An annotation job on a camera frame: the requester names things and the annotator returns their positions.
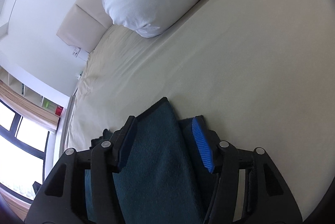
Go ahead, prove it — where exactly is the dark green knit sweater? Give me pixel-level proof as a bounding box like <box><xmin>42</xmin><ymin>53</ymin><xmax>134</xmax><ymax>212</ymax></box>
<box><xmin>83</xmin><ymin>96</ymin><xmax>218</xmax><ymax>224</ymax></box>

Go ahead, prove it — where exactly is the red storage box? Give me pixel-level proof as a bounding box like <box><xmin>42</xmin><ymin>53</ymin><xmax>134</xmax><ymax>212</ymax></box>
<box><xmin>55</xmin><ymin>105</ymin><xmax>64</xmax><ymax>117</ymax></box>

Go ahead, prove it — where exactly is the green plastic container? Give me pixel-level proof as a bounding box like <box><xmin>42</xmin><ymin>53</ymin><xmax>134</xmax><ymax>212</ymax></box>
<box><xmin>42</xmin><ymin>98</ymin><xmax>52</xmax><ymax>108</ymax></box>

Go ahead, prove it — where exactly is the beige bed sheet mattress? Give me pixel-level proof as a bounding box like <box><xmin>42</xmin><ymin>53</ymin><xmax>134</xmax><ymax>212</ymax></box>
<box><xmin>65</xmin><ymin>0</ymin><xmax>334</xmax><ymax>218</ymax></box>

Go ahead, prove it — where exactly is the beige padded headboard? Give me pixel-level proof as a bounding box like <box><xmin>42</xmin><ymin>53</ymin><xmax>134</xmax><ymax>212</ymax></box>
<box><xmin>56</xmin><ymin>0</ymin><xmax>112</xmax><ymax>53</ymax></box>

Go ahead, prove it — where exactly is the beige curtain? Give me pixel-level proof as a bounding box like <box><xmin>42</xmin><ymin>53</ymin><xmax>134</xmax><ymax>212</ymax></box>
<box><xmin>1</xmin><ymin>81</ymin><xmax>59</xmax><ymax>131</ymax></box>

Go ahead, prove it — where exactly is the white wall shelf unit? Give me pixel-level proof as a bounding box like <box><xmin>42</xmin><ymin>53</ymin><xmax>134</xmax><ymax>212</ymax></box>
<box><xmin>1</xmin><ymin>67</ymin><xmax>63</xmax><ymax>114</ymax></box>

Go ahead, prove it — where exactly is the wall switch panel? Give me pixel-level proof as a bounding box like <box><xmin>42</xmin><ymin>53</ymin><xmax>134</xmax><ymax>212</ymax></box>
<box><xmin>72</xmin><ymin>48</ymin><xmax>81</xmax><ymax>57</ymax></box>

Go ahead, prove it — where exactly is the window with black frame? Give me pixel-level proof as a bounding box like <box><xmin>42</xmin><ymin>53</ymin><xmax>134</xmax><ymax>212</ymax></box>
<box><xmin>1</xmin><ymin>102</ymin><xmax>50</xmax><ymax>203</ymax></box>

